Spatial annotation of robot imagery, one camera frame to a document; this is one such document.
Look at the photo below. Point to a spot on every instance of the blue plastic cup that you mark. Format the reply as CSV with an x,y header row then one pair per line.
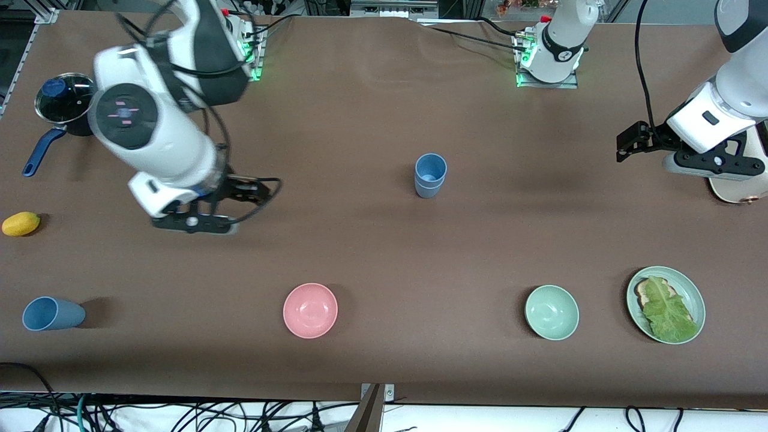
x,y
431,167
53,314
427,191

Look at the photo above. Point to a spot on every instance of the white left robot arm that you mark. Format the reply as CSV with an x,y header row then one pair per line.
x,y
744,72

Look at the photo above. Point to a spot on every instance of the cream toaster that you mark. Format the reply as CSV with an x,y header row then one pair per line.
x,y
741,189

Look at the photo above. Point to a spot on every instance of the pink bowl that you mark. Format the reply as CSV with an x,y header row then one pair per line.
x,y
310,311

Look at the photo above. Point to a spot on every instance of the black pot with glass lid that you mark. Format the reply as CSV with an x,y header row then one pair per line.
x,y
60,99

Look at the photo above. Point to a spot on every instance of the yellow lemon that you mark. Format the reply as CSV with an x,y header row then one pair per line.
x,y
21,224

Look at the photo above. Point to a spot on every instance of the toast bread slice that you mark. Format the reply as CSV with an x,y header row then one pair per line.
x,y
645,291

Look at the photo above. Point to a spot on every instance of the light green plate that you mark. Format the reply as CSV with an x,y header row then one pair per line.
x,y
690,294

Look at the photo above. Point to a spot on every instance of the green lettuce leaf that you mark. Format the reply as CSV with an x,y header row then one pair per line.
x,y
669,312

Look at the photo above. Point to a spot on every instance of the light green bowl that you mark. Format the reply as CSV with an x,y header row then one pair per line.
x,y
552,312

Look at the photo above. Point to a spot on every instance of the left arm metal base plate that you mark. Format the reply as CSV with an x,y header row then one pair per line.
x,y
546,84

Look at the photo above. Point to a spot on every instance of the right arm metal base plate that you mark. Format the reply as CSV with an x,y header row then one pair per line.
x,y
255,60

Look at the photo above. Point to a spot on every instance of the metal table bracket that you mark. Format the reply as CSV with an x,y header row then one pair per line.
x,y
375,408

